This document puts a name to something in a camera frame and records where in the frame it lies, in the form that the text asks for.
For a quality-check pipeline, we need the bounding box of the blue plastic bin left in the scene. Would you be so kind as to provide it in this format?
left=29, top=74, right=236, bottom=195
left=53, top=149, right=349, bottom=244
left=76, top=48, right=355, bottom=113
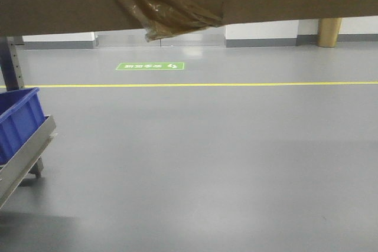
left=1, top=87, right=45, bottom=165

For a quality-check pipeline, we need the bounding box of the green floor sign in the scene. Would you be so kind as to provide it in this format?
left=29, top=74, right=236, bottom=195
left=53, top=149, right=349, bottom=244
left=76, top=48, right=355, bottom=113
left=116, top=62, right=185, bottom=71

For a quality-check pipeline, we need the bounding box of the tan cylindrical post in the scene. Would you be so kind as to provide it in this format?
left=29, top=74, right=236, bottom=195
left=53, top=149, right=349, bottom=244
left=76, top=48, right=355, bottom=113
left=317, top=18, right=343, bottom=48

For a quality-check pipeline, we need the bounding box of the stainless steel shelf frame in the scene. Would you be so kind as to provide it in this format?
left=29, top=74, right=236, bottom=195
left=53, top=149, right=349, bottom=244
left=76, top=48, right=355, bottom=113
left=1, top=37, right=56, bottom=207

